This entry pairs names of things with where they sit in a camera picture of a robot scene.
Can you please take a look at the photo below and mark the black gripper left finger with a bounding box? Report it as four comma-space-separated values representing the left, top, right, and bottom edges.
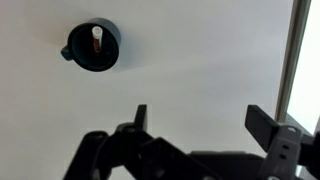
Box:
63, 104, 214, 180

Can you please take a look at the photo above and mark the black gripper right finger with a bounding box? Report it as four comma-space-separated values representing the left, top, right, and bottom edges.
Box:
244, 104, 320, 180

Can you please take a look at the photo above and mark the dark teal cup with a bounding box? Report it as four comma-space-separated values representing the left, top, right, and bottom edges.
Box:
60, 17, 122, 73

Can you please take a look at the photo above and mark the white and red marker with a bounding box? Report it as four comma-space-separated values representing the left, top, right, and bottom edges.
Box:
91, 25, 103, 58

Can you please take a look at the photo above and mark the grey window frame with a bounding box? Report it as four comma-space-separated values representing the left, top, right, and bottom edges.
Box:
275, 0, 313, 123

